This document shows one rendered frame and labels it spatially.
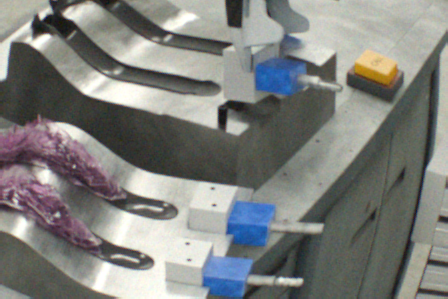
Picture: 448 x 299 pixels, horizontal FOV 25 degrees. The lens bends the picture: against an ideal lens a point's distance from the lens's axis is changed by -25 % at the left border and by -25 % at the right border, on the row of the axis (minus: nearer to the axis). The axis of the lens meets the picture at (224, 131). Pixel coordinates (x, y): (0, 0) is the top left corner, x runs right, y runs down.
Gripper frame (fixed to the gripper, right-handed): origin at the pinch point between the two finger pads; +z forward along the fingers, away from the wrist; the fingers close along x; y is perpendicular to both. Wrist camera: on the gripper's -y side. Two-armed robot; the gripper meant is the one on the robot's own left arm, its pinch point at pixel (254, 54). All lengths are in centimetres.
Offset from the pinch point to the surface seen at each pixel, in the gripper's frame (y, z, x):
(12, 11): -211, 40, 189
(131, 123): -11.6, 7.3, -6.3
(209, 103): -4.1, 5.3, -2.4
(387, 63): 4.8, 7.0, 33.1
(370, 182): -1.1, 28.4, 40.1
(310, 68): 0.2, 4.6, 13.7
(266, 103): -0.4, 6.3, 3.1
